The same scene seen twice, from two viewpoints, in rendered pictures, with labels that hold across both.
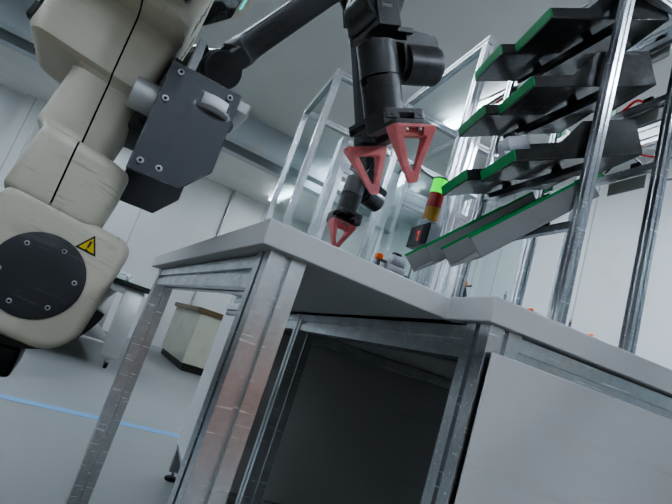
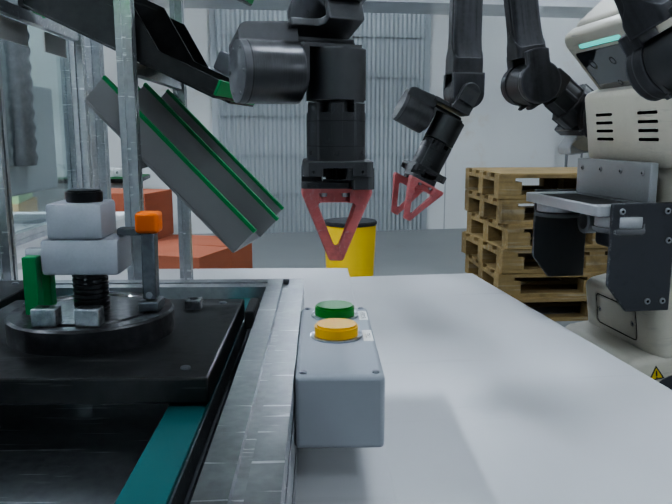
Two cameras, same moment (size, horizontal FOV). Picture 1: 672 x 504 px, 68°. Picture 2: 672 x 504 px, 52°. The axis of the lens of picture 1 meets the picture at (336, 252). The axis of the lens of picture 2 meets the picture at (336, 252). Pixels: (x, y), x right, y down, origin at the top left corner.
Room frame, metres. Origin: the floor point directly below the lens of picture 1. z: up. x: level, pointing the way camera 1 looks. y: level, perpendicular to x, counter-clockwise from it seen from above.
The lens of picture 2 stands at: (1.93, 0.20, 1.14)
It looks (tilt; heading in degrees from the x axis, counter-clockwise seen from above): 10 degrees down; 196
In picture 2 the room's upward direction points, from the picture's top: straight up
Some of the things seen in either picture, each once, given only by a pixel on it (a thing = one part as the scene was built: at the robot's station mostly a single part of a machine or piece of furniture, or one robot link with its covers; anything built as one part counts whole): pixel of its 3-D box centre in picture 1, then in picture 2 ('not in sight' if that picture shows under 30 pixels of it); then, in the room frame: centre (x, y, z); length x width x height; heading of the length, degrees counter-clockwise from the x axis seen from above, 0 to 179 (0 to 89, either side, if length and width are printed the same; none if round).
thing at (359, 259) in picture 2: not in sight; (349, 262); (-2.47, -1.00, 0.29); 0.36 x 0.36 x 0.57
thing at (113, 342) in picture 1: (78, 300); not in sight; (6.30, 2.81, 0.52); 2.85 x 1.17 x 1.03; 27
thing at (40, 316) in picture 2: not in sight; (46, 315); (1.48, -0.18, 1.00); 0.02 x 0.01 x 0.02; 108
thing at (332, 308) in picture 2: not in sight; (334, 313); (1.28, 0.01, 0.96); 0.04 x 0.04 x 0.02
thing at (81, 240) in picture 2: (396, 266); (74, 230); (1.43, -0.18, 1.06); 0.08 x 0.04 x 0.07; 108
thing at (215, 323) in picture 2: not in sight; (94, 341); (1.43, -0.17, 0.96); 0.24 x 0.24 x 0.02; 18
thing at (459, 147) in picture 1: (452, 171); not in sight; (1.56, -0.29, 1.46); 0.03 x 0.03 x 1.00; 18
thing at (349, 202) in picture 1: (347, 208); (336, 140); (1.28, 0.01, 1.14); 0.10 x 0.07 x 0.07; 18
